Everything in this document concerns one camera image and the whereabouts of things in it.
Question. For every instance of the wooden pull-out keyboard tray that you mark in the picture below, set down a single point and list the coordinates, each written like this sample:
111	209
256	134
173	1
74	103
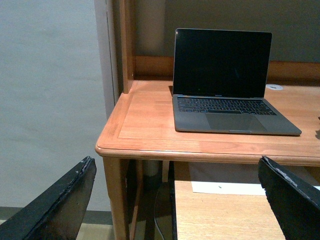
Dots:
207	216

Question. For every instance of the white cable grommet cover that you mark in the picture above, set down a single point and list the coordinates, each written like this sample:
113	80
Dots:
274	87

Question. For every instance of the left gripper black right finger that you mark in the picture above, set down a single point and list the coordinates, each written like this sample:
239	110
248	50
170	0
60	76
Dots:
294	202

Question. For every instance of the wooden desk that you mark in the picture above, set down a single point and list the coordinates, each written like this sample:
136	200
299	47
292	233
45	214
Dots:
141	126

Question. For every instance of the grey open laptop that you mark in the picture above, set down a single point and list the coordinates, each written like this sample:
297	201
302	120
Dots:
219	83

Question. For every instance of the white pipe with grey base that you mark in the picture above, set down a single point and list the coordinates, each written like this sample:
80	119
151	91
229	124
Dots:
150	171

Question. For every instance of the white paper sheet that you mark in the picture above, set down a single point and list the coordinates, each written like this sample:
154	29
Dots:
225	188

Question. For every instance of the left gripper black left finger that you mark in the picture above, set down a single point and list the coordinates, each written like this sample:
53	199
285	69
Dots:
57	213

